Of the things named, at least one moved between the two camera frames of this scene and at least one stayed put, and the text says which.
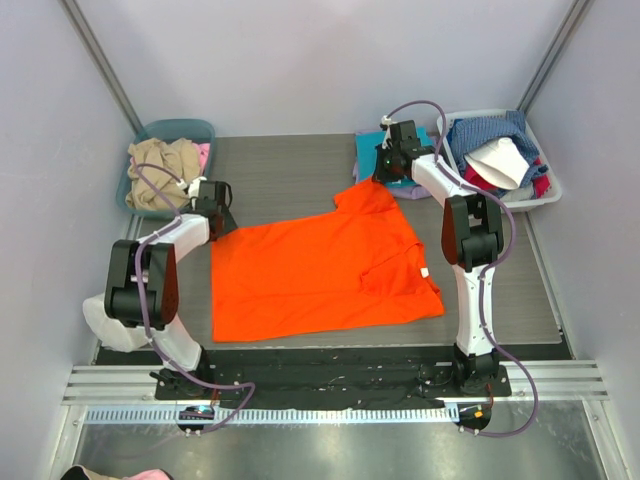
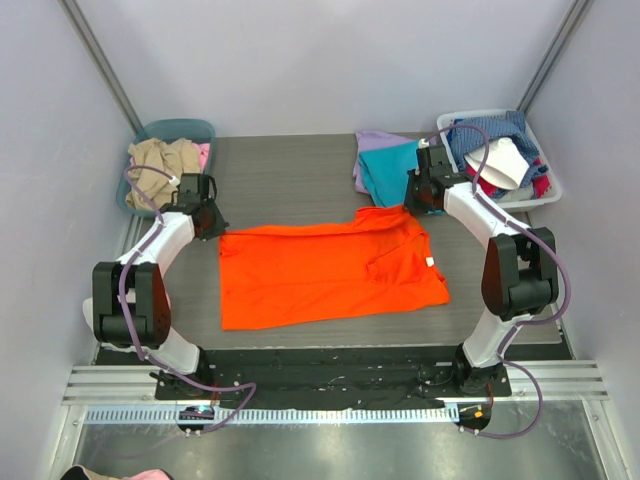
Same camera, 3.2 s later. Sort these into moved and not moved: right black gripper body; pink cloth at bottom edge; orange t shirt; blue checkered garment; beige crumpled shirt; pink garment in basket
Moved: right black gripper body; orange t shirt
Not moved: pink garment in basket; pink cloth at bottom edge; beige crumpled shirt; blue checkered garment
